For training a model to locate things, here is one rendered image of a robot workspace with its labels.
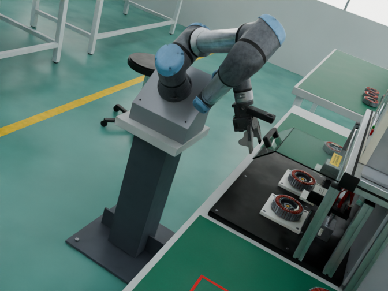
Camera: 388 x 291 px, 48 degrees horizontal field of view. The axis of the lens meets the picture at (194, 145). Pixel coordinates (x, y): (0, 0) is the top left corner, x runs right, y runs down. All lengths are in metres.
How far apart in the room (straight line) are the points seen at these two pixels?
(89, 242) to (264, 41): 1.41
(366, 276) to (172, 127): 0.93
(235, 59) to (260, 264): 0.64
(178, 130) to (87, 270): 0.84
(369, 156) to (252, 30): 0.53
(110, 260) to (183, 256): 1.00
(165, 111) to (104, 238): 0.84
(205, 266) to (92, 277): 0.99
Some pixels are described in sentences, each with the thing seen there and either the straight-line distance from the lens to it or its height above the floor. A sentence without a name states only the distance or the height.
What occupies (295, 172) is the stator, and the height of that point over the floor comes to 0.82.
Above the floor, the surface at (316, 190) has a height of 0.92.
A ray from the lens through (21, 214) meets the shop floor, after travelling 2.47.
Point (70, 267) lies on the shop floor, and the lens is 2.23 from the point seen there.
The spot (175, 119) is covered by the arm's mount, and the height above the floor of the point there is 0.84.
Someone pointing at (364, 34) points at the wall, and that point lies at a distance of 6.16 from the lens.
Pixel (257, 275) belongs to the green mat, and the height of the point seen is 0.75.
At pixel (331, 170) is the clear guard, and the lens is 1.36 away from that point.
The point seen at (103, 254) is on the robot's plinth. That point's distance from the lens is 2.29.
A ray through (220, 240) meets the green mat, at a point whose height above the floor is 0.75.
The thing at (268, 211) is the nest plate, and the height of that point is 0.78.
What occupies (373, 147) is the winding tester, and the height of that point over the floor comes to 1.18.
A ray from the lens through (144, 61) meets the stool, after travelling 3.21.
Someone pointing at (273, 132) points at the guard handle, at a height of 1.06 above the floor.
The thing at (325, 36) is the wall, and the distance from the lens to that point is 6.22.
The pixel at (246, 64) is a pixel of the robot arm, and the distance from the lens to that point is 1.39.
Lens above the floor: 1.62
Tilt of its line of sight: 28 degrees down
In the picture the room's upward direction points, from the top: 18 degrees clockwise
